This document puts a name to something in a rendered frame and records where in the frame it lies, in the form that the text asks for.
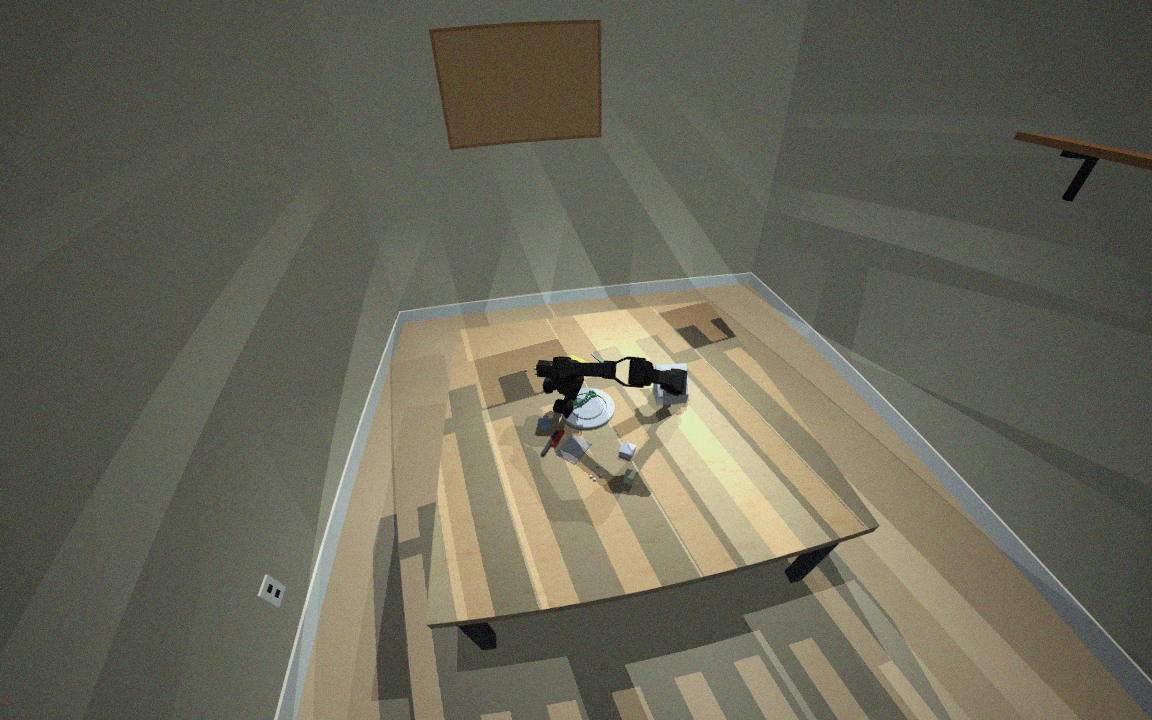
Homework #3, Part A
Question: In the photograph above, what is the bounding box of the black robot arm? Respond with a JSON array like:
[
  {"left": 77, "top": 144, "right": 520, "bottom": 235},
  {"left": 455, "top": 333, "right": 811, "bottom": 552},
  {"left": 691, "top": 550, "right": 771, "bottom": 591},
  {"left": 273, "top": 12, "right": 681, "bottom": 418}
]
[{"left": 536, "top": 356, "right": 687, "bottom": 396}]

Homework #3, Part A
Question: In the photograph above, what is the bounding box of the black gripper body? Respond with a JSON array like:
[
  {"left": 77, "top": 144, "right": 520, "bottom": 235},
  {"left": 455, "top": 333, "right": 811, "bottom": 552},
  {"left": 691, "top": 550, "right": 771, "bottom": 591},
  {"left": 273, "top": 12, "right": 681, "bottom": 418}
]
[{"left": 553, "top": 376, "right": 584, "bottom": 415}]

